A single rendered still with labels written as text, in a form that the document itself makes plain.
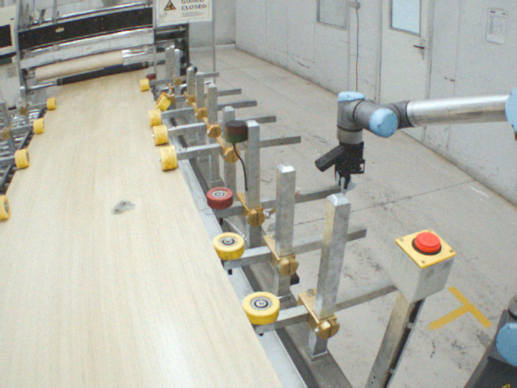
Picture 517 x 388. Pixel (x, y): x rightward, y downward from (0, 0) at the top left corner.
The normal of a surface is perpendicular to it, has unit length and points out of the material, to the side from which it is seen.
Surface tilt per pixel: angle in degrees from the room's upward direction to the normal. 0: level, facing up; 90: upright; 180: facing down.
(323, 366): 0
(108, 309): 0
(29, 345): 0
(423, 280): 90
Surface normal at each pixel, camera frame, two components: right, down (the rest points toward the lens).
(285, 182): 0.33, 0.45
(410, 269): -0.94, 0.16
